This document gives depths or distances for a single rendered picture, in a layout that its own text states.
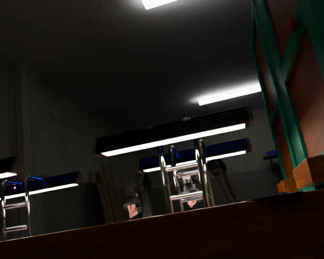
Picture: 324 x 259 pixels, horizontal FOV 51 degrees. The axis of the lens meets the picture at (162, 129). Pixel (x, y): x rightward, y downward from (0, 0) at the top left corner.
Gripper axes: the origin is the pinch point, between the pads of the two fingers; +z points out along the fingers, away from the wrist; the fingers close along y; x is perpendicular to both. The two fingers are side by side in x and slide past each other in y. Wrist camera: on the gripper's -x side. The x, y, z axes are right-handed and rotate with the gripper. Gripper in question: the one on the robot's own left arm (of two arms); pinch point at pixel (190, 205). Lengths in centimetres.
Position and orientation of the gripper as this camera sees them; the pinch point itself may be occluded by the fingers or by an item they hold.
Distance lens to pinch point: 184.2
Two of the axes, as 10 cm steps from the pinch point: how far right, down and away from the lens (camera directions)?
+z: -0.8, 4.5, -8.9
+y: 9.6, -2.1, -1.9
